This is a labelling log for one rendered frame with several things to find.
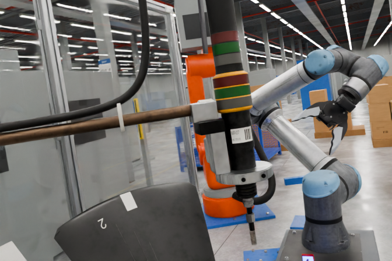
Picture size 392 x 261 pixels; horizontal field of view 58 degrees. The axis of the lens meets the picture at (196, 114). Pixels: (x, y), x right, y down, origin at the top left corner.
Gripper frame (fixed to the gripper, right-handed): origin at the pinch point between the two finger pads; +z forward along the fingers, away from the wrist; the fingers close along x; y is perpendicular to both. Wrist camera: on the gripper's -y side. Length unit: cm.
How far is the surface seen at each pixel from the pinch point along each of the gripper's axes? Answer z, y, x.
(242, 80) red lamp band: 23, -67, 17
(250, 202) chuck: 32, -62, 7
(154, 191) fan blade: 40, -48, 17
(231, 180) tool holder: 32, -65, 10
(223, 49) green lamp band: 22, -68, 21
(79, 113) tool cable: 38, -68, 27
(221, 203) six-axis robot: 24, 336, -11
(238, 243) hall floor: 43, 278, -48
